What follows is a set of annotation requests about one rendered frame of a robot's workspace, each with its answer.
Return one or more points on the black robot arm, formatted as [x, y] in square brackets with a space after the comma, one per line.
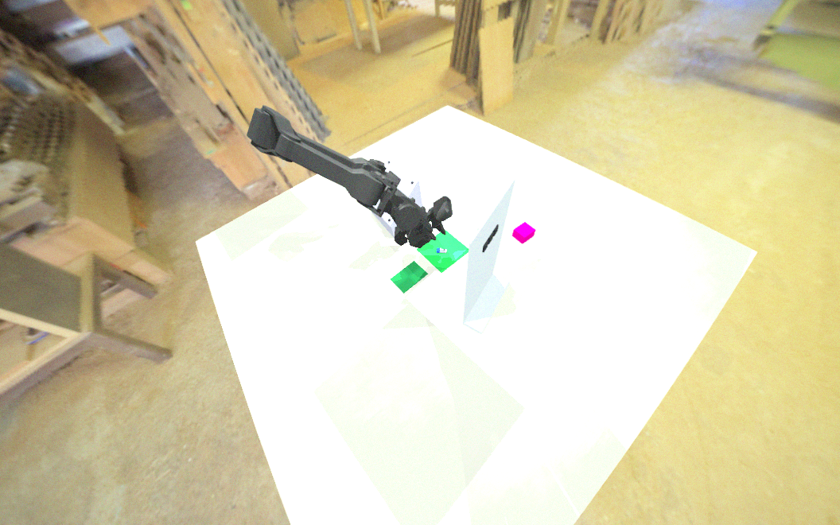
[365, 180]

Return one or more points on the magenta block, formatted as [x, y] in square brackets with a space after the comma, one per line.
[523, 232]

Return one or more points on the green square mat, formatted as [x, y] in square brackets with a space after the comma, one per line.
[442, 261]

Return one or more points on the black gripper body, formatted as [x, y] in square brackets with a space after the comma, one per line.
[441, 211]

